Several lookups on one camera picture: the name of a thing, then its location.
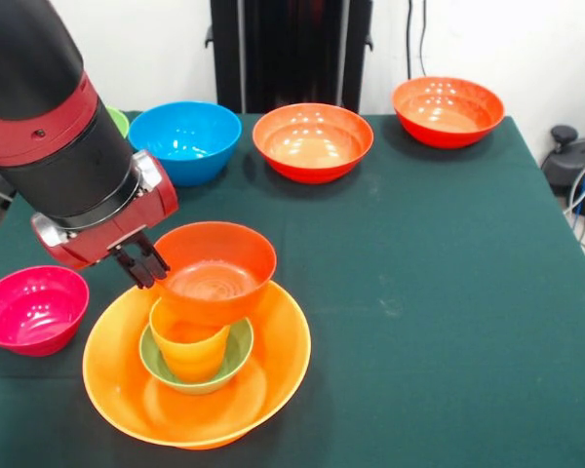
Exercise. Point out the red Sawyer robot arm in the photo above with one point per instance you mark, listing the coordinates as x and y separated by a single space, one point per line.
44 122

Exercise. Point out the small red bowl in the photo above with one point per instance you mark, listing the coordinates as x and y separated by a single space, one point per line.
219 273

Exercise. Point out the large green bowl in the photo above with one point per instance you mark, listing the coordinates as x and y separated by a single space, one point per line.
119 122

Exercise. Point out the blue bowl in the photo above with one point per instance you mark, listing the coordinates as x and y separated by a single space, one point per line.
185 141

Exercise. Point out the large red bowl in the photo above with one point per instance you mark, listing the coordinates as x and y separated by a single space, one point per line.
312 141
448 117

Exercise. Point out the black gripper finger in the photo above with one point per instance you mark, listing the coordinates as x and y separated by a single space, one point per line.
153 258
131 268

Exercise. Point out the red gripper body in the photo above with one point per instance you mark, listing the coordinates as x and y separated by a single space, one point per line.
122 229

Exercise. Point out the pink bowl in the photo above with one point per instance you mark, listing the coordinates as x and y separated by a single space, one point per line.
29 312

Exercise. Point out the dark green table cloth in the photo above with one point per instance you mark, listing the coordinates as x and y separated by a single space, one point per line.
443 341

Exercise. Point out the small green bowl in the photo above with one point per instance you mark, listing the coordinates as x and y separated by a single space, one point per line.
241 346

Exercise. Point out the orange cup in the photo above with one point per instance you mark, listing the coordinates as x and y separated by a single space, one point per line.
190 351

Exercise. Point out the large orange bowl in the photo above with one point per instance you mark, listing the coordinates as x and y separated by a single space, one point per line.
283 351

